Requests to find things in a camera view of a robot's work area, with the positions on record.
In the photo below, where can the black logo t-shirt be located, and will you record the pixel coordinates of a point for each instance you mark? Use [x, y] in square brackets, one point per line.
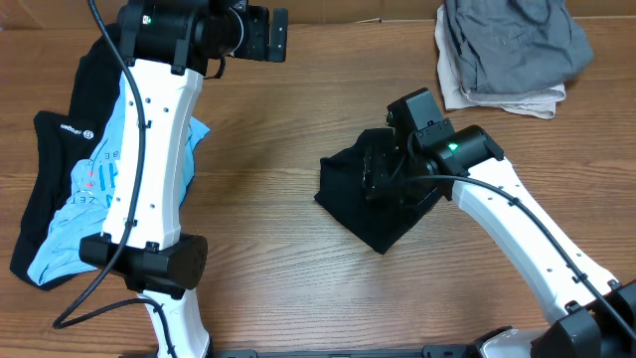
[63, 140]

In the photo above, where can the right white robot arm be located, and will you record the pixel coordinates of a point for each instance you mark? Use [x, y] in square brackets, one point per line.
[590, 313]

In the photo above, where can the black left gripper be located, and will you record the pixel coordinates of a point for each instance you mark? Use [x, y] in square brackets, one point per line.
[254, 48]

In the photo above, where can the grey folded shorts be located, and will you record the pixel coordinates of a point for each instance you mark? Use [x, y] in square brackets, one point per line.
[514, 46]

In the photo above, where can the light blue printed t-shirt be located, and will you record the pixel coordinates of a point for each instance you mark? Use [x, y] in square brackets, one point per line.
[93, 182]

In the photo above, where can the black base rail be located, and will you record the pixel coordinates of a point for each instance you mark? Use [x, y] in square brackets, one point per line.
[372, 352]

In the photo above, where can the beige folded garment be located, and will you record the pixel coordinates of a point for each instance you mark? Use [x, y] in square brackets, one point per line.
[539, 103]

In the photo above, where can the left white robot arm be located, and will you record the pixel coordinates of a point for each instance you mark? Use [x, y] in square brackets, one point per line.
[164, 49]

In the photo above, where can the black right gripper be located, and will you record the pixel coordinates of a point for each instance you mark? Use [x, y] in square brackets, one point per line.
[377, 175]

